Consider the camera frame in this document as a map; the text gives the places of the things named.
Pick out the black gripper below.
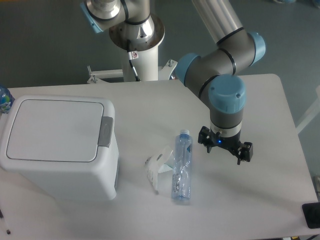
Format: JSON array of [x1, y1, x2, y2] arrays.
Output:
[[197, 126, 253, 165]]

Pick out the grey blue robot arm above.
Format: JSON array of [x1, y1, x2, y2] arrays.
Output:
[[80, 0, 266, 162]]

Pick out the grey trash can push button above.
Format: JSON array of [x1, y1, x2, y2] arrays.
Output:
[[98, 116, 114, 148]]

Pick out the white plastic trash can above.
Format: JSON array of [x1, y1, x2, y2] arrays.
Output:
[[0, 94, 119, 201]]

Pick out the clear plastic water bottle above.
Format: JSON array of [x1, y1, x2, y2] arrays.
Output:
[[171, 129, 193, 201]]

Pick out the black device at table edge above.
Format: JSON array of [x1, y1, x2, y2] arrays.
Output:
[[302, 202, 320, 229]]

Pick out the blue labelled bottle at edge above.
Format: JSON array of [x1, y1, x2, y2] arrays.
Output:
[[0, 85, 15, 114]]

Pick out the black white pen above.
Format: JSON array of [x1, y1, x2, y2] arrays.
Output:
[[0, 210, 11, 235]]

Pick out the white metal base frame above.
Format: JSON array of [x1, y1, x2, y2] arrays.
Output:
[[87, 59, 178, 84]]

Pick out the white frame at right edge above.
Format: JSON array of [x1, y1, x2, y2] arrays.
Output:
[[295, 85, 320, 134]]

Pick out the black cable on pedestal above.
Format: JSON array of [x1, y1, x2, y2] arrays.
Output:
[[125, 39, 141, 82]]

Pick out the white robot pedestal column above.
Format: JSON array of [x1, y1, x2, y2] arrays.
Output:
[[109, 13, 165, 82]]

